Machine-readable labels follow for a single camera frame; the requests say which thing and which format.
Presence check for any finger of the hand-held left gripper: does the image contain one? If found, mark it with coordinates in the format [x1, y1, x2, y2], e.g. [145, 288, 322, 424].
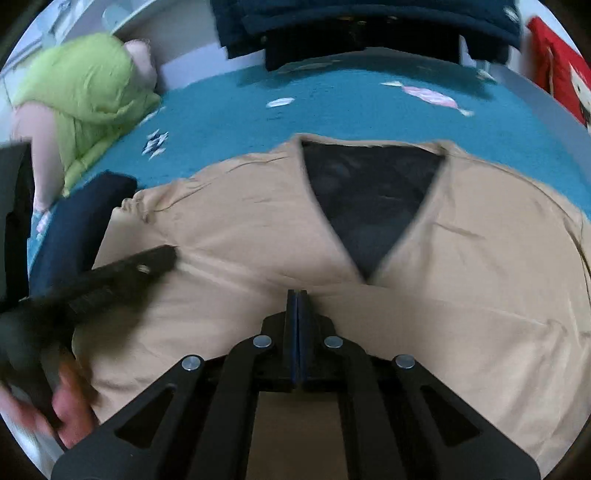
[25, 244, 179, 326]

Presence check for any green garment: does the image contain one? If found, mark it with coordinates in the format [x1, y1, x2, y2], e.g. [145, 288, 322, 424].
[11, 32, 163, 197]

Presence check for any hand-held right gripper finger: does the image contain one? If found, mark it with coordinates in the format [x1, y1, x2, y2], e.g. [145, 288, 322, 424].
[300, 289, 542, 480]
[51, 289, 300, 480]

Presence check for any navy folded cloth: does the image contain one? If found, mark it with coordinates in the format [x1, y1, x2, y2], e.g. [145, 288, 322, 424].
[30, 171, 139, 303]

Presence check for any person's left hand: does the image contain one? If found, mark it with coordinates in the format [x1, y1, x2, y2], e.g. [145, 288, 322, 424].
[0, 353, 101, 450]

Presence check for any black object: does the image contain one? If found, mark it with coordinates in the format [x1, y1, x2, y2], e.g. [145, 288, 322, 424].
[0, 142, 37, 315]

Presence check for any navy garment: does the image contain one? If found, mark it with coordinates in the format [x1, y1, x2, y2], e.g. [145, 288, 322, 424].
[210, 0, 525, 63]

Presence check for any tan jacket with black lining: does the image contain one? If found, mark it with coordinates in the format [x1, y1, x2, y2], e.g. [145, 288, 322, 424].
[71, 133, 591, 480]

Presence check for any teal printed blanket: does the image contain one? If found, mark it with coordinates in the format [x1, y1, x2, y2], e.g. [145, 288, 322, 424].
[28, 55, 591, 282]

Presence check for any black garment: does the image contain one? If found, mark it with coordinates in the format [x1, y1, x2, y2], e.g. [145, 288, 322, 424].
[264, 25, 463, 72]

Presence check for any white headboard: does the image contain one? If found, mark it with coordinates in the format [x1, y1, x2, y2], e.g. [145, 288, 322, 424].
[108, 0, 232, 93]

